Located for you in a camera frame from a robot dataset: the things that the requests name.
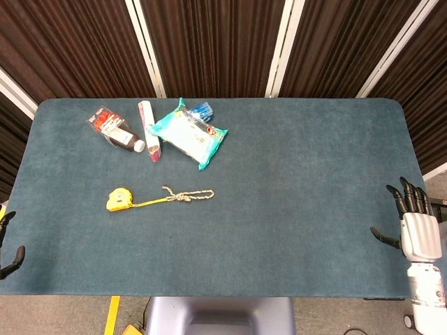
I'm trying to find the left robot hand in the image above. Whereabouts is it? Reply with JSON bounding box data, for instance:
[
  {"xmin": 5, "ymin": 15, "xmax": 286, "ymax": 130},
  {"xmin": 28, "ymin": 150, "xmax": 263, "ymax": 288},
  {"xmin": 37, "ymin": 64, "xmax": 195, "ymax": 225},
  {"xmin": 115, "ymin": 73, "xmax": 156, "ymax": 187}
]
[{"xmin": 0, "ymin": 210, "xmax": 27, "ymax": 281}]

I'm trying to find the brown screen panel white frame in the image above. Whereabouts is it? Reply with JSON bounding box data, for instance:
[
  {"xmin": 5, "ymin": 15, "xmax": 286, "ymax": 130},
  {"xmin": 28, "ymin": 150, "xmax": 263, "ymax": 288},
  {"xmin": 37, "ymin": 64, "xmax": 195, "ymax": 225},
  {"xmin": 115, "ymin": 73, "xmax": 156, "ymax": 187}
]
[
  {"xmin": 279, "ymin": 0, "xmax": 439, "ymax": 99},
  {"xmin": 0, "ymin": 66, "xmax": 38, "ymax": 203},
  {"xmin": 366, "ymin": 0, "xmax": 447, "ymax": 182},
  {"xmin": 0, "ymin": 0, "xmax": 167, "ymax": 104},
  {"xmin": 134, "ymin": 0, "xmax": 305, "ymax": 99}
]

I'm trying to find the orange floor object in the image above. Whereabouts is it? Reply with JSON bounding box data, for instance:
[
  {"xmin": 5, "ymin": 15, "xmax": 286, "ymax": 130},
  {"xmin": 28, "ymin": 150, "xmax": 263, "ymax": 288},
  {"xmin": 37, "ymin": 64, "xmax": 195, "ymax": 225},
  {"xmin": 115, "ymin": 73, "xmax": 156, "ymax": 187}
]
[{"xmin": 122, "ymin": 323, "xmax": 148, "ymax": 335}]

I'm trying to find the yellow plastic strip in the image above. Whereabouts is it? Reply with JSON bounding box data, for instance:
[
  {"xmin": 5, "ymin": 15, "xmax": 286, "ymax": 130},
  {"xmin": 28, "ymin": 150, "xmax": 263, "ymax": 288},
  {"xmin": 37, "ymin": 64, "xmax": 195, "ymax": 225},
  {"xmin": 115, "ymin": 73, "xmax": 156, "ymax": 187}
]
[{"xmin": 103, "ymin": 295, "xmax": 122, "ymax": 335}]

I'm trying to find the blue felt table cover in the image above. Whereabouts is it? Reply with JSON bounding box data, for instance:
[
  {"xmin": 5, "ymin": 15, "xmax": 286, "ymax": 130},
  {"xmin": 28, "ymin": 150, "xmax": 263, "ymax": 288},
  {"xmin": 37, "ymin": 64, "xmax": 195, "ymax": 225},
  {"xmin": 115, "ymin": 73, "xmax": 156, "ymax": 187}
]
[{"xmin": 0, "ymin": 97, "xmax": 425, "ymax": 298}]

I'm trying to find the pink and white carton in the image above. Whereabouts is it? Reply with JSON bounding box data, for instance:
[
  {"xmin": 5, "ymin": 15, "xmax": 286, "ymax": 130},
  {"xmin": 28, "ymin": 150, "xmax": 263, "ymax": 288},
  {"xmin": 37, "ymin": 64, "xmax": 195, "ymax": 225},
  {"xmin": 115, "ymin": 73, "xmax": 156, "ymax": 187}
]
[{"xmin": 137, "ymin": 100, "xmax": 163, "ymax": 164}]

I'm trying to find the yellow tape measure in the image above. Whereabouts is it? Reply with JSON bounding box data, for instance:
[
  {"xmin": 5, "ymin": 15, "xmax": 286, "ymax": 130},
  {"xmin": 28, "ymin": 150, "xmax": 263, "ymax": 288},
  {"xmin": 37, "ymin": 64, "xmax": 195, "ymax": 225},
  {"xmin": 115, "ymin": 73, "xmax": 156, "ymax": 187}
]
[{"xmin": 105, "ymin": 187, "xmax": 170, "ymax": 212}]

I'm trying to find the blue plastic pack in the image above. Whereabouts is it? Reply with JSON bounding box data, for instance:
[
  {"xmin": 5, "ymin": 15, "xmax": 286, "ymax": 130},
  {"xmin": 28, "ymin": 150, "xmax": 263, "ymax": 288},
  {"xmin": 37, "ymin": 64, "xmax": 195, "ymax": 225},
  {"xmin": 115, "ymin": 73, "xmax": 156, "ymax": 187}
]
[{"xmin": 189, "ymin": 101, "xmax": 214, "ymax": 124}]

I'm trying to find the braided rope loop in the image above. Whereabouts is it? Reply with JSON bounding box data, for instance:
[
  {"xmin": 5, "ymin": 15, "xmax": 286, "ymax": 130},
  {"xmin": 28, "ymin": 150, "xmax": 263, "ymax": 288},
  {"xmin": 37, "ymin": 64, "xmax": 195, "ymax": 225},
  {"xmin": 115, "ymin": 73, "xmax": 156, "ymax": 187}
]
[{"xmin": 161, "ymin": 185, "xmax": 214, "ymax": 204}]

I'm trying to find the clear box with red label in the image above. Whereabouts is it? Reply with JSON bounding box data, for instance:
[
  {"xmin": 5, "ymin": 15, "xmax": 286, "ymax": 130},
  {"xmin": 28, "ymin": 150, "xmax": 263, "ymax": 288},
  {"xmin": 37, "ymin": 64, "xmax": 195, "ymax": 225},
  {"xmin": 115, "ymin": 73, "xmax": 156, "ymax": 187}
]
[{"xmin": 85, "ymin": 105, "xmax": 127, "ymax": 147}]

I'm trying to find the teal and white wipes pack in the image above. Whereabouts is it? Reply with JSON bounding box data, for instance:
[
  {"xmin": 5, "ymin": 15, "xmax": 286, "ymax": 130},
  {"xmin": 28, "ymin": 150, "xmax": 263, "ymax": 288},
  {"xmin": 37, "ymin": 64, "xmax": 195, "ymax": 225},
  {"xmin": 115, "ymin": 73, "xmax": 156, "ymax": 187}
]
[{"xmin": 146, "ymin": 97, "xmax": 229, "ymax": 172}]

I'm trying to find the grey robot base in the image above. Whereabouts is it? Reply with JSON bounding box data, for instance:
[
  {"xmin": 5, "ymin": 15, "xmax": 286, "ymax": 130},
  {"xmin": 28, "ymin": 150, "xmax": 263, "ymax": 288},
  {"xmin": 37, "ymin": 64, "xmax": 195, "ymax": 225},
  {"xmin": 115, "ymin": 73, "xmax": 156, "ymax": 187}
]
[{"xmin": 145, "ymin": 296, "xmax": 293, "ymax": 335}]

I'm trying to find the brown bottle with white cap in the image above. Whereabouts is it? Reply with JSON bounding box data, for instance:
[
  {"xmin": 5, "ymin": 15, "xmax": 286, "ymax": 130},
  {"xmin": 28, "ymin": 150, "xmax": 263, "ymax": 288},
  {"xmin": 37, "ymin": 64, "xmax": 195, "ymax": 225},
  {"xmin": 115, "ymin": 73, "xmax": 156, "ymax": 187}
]
[{"xmin": 104, "ymin": 126, "xmax": 146, "ymax": 154}]

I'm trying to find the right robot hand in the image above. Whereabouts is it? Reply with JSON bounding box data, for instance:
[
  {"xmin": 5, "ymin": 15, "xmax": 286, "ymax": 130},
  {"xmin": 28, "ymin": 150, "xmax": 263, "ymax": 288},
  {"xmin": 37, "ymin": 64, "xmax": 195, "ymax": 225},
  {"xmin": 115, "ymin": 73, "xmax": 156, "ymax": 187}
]
[{"xmin": 369, "ymin": 177, "xmax": 443, "ymax": 262}]

